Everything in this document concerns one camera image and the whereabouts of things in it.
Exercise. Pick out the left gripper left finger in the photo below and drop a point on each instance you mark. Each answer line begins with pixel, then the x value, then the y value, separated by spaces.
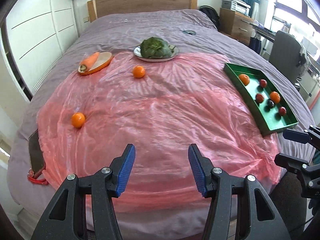
pixel 121 169

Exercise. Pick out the large orange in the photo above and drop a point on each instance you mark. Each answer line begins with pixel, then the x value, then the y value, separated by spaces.
pixel 244 79

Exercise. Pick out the green tray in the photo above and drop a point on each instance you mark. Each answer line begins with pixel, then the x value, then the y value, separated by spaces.
pixel 267 120

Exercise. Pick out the red fruit in tray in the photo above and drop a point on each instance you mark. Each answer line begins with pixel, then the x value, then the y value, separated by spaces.
pixel 282 111

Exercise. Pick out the wooden drawer cabinet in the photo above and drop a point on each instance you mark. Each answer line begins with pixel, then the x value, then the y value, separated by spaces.
pixel 236 25

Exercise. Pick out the dark blue bag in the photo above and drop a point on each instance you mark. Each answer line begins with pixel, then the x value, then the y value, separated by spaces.
pixel 255 44

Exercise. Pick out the small orange fruit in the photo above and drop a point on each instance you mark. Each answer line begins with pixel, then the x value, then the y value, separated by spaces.
pixel 138 72

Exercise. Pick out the red apple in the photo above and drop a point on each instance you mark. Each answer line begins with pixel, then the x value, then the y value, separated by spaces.
pixel 259 98
pixel 262 83

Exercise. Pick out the black backpack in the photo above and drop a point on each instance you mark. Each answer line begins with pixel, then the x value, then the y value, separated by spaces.
pixel 212 14

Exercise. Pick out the small orange tomato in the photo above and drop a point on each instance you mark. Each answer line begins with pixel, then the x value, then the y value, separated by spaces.
pixel 78 119

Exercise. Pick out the grey chair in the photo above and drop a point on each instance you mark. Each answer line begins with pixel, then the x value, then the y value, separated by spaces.
pixel 289 56

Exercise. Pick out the white printer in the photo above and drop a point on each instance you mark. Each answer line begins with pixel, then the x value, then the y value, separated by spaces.
pixel 236 5

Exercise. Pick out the orange oval dish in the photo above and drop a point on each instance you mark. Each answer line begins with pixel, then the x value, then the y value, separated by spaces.
pixel 103 61

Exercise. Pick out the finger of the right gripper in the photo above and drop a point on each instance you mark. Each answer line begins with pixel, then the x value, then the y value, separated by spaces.
pixel 292 164
pixel 297 136

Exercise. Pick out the white wardrobe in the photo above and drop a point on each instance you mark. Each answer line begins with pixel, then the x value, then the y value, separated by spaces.
pixel 39 32

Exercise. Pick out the glass desk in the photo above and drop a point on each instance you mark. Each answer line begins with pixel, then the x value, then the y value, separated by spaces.
pixel 264 32

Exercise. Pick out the pink plastic sheet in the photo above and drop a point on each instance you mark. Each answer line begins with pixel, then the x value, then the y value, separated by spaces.
pixel 188 100

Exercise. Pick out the black smartphone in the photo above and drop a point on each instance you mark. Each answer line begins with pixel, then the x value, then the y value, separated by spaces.
pixel 35 153

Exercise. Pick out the white round plate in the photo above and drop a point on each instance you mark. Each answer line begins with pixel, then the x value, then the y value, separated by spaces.
pixel 175 52

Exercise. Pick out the dark plum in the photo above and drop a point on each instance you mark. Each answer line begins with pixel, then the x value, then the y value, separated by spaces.
pixel 270 104

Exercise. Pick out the carrot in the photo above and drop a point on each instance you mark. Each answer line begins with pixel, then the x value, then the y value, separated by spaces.
pixel 87 63

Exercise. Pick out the wooden headboard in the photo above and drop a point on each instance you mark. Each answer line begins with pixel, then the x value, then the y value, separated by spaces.
pixel 100 8

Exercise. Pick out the green leafy vegetable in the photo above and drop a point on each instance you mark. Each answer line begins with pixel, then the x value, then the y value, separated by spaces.
pixel 155 47

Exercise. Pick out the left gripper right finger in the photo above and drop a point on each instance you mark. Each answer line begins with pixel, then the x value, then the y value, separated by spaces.
pixel 201 168

